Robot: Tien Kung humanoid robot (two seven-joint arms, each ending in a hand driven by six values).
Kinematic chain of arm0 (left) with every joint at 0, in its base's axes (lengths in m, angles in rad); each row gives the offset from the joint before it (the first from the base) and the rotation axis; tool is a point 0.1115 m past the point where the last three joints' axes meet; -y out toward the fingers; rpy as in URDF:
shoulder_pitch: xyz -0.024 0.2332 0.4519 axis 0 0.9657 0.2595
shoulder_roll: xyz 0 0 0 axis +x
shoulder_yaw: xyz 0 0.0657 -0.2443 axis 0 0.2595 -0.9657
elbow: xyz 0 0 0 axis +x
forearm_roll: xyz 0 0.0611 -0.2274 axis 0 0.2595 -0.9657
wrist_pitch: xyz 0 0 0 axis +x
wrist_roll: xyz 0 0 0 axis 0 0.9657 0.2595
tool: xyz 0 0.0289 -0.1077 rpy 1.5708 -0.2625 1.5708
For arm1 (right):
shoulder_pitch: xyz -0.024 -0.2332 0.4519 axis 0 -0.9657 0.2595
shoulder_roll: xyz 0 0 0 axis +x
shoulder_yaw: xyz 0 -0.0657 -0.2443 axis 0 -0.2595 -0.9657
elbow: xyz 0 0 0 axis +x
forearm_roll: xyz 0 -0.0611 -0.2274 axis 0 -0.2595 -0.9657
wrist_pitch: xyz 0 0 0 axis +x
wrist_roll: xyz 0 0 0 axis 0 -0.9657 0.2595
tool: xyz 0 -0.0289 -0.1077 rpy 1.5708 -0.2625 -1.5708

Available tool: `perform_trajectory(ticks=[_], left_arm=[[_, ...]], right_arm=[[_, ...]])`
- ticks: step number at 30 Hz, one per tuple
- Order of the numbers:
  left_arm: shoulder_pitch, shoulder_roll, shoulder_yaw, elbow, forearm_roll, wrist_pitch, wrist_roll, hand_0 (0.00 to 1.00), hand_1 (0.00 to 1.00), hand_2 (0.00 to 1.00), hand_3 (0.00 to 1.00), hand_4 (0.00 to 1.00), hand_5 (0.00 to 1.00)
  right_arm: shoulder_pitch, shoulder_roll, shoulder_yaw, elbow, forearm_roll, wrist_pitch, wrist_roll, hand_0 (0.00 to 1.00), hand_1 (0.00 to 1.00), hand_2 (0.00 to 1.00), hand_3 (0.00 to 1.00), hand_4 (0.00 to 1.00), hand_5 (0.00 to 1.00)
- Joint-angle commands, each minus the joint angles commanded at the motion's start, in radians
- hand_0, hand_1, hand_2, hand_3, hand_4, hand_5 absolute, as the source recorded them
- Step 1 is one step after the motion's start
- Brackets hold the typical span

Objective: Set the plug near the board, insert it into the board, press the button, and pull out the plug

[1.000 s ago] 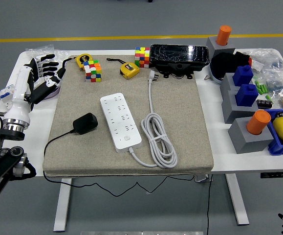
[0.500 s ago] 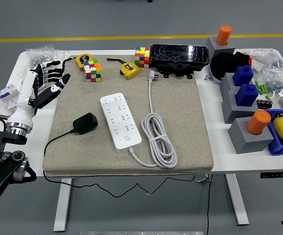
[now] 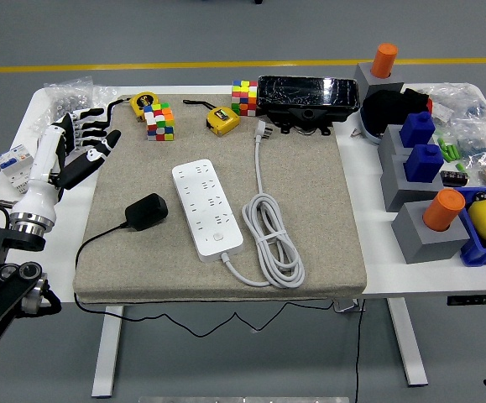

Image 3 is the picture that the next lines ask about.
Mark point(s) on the orange cylinder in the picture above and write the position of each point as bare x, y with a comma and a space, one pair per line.
444, 210
384, 61

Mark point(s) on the grey-brown mat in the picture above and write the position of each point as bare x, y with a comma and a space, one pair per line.
309, 189

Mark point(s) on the clear bag of metal nuts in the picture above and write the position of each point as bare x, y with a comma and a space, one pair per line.
68, 94

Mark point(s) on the white table leg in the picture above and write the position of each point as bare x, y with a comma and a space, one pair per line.
410, 357
106, 378

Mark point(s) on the white power strip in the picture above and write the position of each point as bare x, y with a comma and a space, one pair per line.
209, 210

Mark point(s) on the yellow tape measure black label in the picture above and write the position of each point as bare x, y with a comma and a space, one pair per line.
144, 103

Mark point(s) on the clear bag of small parts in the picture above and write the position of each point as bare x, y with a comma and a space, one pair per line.
456, 98

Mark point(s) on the clear bag of blue parts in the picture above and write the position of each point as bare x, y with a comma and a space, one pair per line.
473, 144

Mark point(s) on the black cracked-screen device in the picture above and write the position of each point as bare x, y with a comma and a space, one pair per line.
305, 92

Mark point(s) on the puzzle cube yellow tiles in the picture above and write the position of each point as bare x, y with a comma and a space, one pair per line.
244, 98

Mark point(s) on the grey metal table bracket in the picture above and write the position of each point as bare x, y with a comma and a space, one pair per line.
345, 305

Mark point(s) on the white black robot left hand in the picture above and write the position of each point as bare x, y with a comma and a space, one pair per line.
43, 168

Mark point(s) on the black table control panel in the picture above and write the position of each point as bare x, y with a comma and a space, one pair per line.
477, 300

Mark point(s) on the black component strip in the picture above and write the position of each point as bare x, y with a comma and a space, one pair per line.
454, 179

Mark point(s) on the puzzle cube white tiles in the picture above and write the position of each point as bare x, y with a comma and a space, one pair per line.
160, 124

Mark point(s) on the green plastic peg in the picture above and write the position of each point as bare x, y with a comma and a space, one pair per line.
461, 167

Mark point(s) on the white blue circuit breaker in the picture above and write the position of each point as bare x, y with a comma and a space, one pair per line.
12, 161

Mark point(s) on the grey block holder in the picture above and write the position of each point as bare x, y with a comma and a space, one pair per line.
398, 191
387, 144
366, 80
419, 243

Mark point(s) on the green plastic pegs pile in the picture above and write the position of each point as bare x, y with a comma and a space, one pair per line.
449, 152

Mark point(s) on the blue block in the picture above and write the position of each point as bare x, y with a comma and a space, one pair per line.
416, 130
423, 163

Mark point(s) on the black cloth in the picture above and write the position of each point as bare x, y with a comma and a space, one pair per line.
385, 109

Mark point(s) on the blue plastic bin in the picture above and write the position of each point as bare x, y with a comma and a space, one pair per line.
477, 256

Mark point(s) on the black plug adapter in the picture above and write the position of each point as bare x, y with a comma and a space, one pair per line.
146, 212

